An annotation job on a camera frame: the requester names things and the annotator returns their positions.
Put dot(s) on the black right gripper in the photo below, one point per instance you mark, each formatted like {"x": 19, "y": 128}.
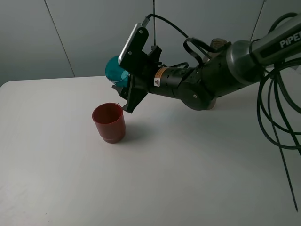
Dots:
{"x": 154, "y": 78}

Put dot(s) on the teal translucent plastic cup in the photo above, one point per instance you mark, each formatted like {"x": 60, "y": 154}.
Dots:
{"x": 116, "y": 74}

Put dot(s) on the smoky translucent plastic bottle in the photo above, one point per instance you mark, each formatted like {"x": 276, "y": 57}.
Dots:
{"x": 215, "y": 43}

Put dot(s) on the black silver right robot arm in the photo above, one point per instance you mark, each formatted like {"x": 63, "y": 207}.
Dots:
{"x": 236, "y": 66}

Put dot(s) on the red plastic cup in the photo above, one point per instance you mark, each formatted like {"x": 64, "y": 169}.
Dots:
{"x": 109, "y": 121}

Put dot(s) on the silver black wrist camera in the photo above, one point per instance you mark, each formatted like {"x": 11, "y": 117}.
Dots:
{"x": 131, "y": 56}

